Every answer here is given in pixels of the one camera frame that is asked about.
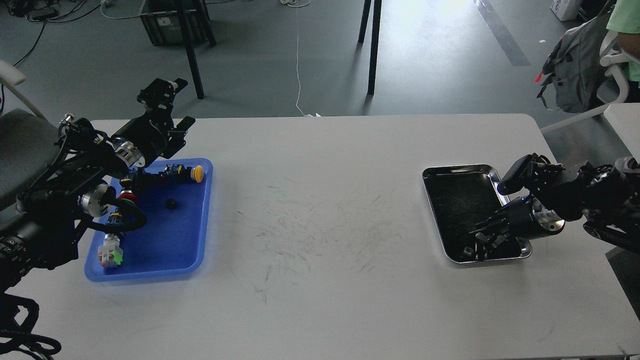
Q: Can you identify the dark plastic crate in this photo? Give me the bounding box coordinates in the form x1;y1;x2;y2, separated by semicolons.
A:
138;0;210;46

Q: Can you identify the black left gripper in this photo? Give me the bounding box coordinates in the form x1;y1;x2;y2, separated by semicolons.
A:
112;78;196;168

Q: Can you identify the red push button switch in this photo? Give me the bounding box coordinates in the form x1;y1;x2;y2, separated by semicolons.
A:
118;167;167;203

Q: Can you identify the yellow push button switch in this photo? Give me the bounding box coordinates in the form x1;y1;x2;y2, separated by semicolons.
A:
158;164;205;183

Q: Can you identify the green illuminated square switch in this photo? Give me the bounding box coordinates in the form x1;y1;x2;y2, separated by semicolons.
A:
97;234;123;269

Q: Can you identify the green push button switch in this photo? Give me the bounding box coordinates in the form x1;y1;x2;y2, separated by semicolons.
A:
102;199;138;239

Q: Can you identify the steel tray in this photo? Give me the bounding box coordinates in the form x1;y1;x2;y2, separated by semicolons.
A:
422;164;533;266

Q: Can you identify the white cable on floor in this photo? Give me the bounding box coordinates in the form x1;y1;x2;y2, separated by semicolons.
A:
280;0;323;118

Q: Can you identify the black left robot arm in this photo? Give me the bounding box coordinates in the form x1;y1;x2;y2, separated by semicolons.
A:
0;78;195;360

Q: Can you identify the white chair right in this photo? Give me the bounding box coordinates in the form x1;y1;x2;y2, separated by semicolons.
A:
541;30;639;134

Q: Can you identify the blue plastic tray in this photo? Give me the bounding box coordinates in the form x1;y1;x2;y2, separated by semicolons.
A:
84;157;214;282

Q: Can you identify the black table legs middle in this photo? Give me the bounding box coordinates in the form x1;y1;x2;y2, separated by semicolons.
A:
358;0;383;97

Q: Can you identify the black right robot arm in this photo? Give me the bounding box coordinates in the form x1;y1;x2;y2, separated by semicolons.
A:
462;153;640;261

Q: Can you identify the black table leg left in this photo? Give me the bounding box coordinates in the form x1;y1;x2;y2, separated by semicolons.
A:
173;0;217;100

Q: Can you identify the grey backpack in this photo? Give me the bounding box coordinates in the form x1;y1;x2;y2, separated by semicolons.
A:
537;11;616;113

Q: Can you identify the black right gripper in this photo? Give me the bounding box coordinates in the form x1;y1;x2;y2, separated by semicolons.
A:
462;197;566;262

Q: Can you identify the person in green shirt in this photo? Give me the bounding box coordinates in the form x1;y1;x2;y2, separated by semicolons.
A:
606;0;640;60

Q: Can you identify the small black gear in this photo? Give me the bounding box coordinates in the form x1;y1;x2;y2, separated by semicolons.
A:
164;198;178;210

